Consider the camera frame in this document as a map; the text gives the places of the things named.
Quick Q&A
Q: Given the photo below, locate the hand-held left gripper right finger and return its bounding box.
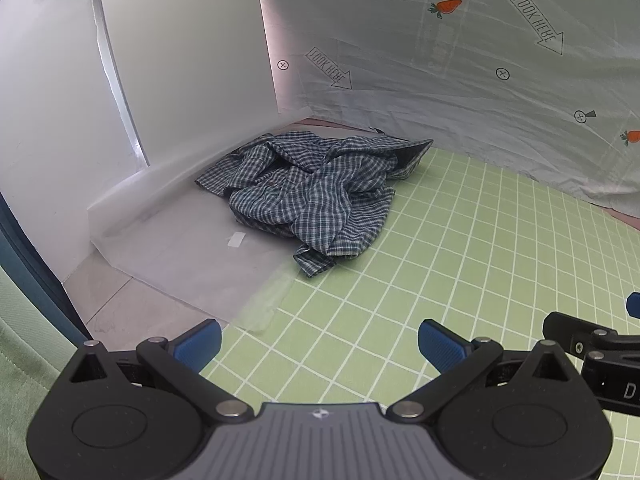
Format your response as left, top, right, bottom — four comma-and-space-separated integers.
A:
391, 319, 577, 422

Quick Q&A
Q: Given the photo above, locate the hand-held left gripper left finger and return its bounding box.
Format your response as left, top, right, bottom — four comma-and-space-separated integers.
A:
65, 319, 252, 422

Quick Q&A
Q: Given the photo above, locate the blue plaid shirt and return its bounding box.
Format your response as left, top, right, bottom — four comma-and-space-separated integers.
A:
194, 131, 435, 279

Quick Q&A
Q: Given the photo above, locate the translucent plastic sheet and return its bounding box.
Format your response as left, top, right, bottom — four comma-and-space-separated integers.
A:
87, 120, 311, 333

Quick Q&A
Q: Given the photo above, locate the green grid mat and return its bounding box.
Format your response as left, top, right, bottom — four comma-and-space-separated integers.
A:
200, 147, 640, 480

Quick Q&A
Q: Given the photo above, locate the light green fabric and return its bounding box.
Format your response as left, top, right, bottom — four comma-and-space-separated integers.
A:
0, 265, 76, 480

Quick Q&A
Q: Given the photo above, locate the teal curtain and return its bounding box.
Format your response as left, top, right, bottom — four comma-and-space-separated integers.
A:
0, 192, 93, 347

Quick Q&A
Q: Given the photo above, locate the silver tape strip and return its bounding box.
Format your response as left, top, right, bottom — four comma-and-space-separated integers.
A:
82, 0, 151, 167

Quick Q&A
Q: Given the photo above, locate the white printed backdrop cloth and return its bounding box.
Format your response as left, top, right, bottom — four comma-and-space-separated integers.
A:
255, 0, 640, 231

